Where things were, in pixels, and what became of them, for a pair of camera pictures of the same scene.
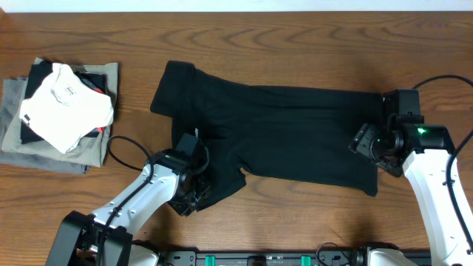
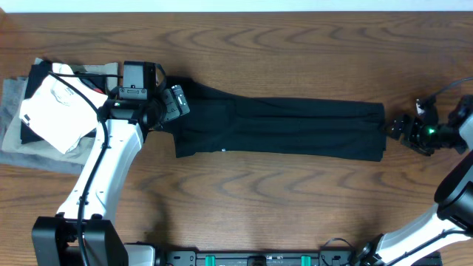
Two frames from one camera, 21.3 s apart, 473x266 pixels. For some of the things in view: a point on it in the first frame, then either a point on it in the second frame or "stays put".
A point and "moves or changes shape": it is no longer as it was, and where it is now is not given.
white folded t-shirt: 65,108 stays put
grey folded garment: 13,92 stays put
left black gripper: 185,209 → 174,111
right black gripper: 362,142 → 412,136
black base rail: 362,258 stays put
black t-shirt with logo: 309,136 moves or changes shape
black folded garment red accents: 36,74 stays put
